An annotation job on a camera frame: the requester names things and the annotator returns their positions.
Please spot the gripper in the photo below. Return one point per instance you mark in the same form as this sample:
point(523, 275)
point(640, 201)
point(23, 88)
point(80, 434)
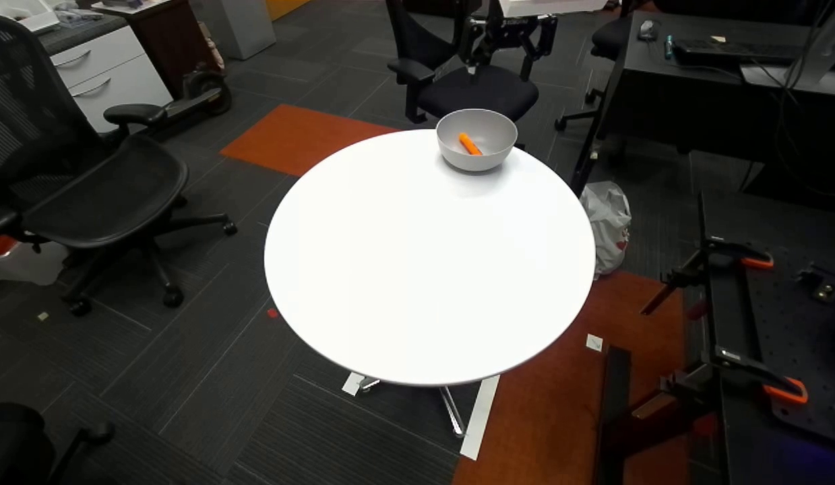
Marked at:
point(515, 27)

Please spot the grey bowl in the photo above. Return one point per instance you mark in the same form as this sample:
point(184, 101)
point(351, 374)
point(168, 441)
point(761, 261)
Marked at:
point(476, 138)

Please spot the orange marker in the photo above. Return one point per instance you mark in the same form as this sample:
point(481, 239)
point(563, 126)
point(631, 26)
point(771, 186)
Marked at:
point(469, 144)

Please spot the black padded office chair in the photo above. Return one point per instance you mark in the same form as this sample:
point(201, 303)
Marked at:
point(478, 91)

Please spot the computer mouse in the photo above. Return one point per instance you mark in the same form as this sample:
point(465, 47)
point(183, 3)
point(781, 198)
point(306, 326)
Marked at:
point(647, 29)

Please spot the black desk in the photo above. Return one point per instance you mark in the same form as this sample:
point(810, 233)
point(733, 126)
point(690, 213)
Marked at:
point(700, 101)

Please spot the white plastic bag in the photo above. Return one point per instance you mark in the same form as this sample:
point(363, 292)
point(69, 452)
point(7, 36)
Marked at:
point(607, 225)

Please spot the black keyboard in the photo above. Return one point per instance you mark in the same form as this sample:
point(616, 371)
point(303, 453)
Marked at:
point(734, 51)

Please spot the grey cabinet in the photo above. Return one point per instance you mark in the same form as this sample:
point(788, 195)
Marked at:
point(245, 27)

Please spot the black and orange clamp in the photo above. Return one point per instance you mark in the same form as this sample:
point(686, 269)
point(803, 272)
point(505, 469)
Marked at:
point(747, 377)
point(724, 259)

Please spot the black electric scooter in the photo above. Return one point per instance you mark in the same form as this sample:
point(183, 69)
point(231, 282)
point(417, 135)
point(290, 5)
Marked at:
point(201, 91)

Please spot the small white paper piece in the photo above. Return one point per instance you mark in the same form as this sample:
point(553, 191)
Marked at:
point(594, 343)
point(353, 384)

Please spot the grey monitor stand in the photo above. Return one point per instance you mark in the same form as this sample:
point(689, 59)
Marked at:
point(821, 47)

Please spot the brown wooden cabinet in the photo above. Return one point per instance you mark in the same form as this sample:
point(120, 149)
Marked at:
point(168, 40)

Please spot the white paper strip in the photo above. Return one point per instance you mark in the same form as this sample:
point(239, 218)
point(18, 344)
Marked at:
point(480, 417)

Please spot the white drawer cabinet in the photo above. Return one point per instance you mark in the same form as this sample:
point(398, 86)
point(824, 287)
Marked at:
point(114, 74)

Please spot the black mesh office chair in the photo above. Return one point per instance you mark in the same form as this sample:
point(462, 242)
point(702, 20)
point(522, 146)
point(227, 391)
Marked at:
point(100, 195)

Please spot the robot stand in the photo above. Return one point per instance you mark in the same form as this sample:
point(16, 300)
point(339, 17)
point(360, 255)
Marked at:
point(788, 377)

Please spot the black metal bracket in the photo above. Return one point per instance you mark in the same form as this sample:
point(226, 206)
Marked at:
point(823, 284)

